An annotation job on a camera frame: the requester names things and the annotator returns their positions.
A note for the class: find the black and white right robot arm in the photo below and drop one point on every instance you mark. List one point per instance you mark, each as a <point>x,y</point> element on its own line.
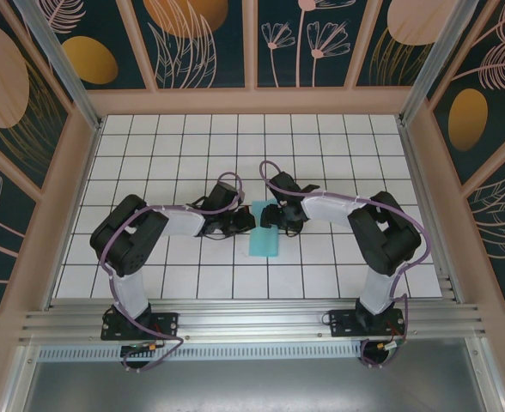
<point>385,240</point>

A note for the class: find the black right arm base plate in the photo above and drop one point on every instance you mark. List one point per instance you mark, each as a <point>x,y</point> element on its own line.
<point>342,322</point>

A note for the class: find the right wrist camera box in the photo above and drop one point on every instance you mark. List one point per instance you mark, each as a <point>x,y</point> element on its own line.
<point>282,201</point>

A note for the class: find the grey metal panel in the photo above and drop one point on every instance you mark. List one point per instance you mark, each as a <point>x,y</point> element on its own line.
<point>252,386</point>

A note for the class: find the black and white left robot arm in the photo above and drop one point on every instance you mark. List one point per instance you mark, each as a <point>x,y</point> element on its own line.
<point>128,244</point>

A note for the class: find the aluminium corner post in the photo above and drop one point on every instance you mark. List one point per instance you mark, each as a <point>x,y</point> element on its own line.
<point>435,60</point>
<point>59,60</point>

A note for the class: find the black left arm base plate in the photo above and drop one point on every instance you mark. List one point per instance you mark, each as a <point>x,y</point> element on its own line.
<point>166,324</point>

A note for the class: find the aluminium side rail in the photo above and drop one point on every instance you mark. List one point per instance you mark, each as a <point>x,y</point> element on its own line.
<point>417,171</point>

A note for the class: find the aluminium mounting rail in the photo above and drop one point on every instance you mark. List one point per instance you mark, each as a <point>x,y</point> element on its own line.
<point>252,317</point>

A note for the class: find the teal paper sheet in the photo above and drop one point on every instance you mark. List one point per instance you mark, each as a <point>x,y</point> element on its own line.
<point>263,244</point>

